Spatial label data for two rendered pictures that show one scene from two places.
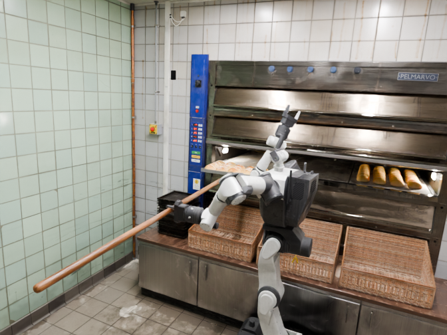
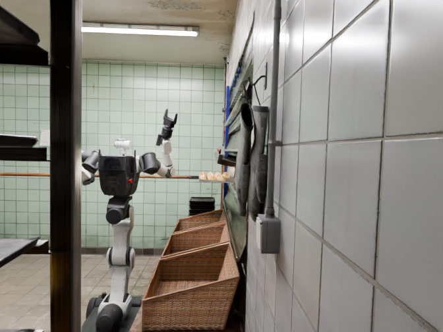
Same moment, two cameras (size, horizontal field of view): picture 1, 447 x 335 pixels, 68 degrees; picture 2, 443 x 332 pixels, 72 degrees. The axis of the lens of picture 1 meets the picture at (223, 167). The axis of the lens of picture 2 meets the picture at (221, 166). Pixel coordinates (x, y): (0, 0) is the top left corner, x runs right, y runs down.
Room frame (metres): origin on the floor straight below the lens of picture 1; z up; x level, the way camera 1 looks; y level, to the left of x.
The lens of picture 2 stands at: (1.54, -2.78, 1.46)
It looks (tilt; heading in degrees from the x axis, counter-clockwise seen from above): 3 degrees down; 64
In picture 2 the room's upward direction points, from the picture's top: 2 degrees clockwise
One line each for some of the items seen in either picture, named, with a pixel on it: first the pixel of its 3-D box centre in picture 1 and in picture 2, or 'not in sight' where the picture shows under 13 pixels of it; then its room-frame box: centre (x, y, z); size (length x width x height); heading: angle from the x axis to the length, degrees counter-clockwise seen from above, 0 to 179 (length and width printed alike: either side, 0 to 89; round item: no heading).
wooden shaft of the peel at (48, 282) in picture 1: (173, 208); (96, 175); (1.72, 0.26, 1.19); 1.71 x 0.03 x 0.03; 159
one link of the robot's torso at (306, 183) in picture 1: (286, 194); (119, 172); (1.85, -0.37, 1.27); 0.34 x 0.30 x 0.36; 151
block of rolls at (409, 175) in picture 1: (387, 175); not in sight; (2.81, -1.42, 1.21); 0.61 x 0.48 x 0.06; 156
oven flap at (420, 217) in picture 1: (308, 197); (233, 207); (2.64, -0.71, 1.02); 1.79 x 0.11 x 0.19; 66
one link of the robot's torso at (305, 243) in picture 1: (287, 238); (118, 208); (1.84, -0.40, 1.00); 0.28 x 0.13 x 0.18; 67
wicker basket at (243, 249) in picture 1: (230, 228); (200, 227); (2.63, -0.09, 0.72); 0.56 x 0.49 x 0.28; 66
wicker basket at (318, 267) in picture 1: (300, 244); (197, 246); (2.39, -0.63, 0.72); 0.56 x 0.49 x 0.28; 66
